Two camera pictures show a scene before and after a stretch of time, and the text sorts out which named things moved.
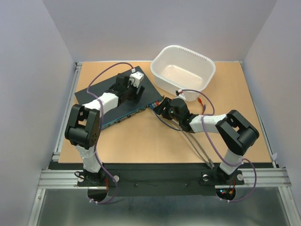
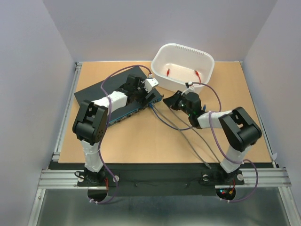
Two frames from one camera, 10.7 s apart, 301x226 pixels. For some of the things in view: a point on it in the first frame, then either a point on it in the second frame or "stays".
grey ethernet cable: x=210 y=159 to x=197 y=133
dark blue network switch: x=150 y=95 stays
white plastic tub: x=181 y=71 stays
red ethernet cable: x=157 y=104 to x=168 y=72
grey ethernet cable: x=154 y=106 stays
